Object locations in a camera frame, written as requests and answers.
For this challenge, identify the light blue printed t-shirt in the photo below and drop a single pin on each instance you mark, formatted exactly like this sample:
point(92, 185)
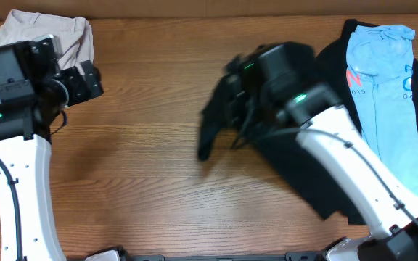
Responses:
point(379, 70)

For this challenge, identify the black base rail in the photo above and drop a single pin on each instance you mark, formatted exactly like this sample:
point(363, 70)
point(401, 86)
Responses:
point(289, 256)

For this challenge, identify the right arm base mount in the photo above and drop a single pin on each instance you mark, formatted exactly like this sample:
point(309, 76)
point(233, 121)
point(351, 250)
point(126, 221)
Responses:
point(345, 249)

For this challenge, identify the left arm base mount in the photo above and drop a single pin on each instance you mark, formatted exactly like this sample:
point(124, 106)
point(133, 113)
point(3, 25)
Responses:
point(116, 253)

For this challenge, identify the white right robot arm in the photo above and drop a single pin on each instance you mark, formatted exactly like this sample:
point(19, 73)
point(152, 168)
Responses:
point(325, 129)

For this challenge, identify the plain black t-shirt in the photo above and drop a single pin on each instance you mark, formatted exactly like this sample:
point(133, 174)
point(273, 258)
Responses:
point(252, 145)

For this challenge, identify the black t-shirt with logo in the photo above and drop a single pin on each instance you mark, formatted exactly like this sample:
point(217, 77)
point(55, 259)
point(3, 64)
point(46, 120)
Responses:
point(332, 64)

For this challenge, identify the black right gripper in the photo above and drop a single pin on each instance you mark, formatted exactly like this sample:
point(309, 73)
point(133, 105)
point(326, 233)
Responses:
point(240, 117)

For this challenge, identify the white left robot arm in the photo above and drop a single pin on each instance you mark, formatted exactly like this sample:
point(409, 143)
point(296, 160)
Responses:
point(34, 91)

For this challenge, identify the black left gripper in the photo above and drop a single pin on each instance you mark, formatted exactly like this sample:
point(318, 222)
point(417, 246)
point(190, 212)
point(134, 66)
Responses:
point(86, 84)

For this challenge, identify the folded white beige trousers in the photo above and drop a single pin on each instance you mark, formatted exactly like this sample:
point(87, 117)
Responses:
point(73, 35)

